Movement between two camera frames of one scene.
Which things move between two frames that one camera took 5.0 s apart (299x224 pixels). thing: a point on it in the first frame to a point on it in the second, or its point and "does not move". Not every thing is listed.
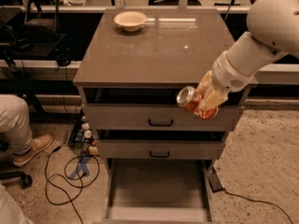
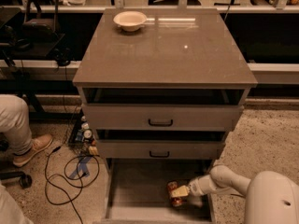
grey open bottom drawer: (157, 190) does not move
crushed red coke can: (191, 99) to (176, 202)
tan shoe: (37, 145) does not move
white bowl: (131, 21) does not move
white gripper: (226, 76) to (195, 186)
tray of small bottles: (82, 137) does not move
